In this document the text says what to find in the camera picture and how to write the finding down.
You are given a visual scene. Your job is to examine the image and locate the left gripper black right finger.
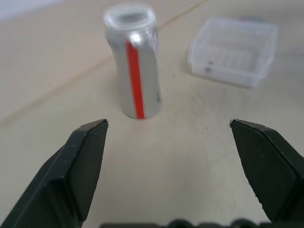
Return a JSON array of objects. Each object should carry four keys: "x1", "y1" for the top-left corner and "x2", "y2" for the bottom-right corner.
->
[{"x1": 229, "y1": 118, "x2": 304, "y2": 225}]

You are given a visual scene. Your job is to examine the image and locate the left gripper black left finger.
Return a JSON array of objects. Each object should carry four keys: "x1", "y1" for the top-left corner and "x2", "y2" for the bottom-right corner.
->
[{"x1": 0, "y1": 118, "x2": 109, "y2": 228}]

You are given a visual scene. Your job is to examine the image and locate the silver red can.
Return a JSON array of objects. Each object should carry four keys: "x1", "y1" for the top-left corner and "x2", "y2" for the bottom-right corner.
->
[{"x1": 103, "y1": 3, "x2": 163, "y2": 120}]

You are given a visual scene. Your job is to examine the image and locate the clear plastic tray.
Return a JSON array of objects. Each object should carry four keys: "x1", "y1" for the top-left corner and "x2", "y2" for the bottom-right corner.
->
[{"x1": 187, "y1": 17, "x2": 279, "y2": 89}]

